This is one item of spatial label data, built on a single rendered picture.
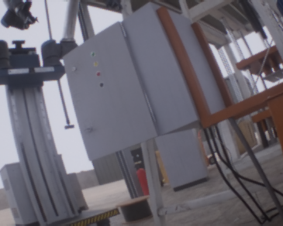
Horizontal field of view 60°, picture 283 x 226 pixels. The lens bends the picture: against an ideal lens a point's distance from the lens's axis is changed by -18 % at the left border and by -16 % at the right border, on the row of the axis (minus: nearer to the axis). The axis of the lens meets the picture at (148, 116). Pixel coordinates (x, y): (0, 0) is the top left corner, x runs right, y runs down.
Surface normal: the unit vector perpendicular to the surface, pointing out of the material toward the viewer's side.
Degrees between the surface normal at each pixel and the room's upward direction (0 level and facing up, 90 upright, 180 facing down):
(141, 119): 90
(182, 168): 90
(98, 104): 90
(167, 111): 90
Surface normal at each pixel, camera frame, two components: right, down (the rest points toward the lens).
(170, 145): -0.29, -0.07
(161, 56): -0.60, 0.06
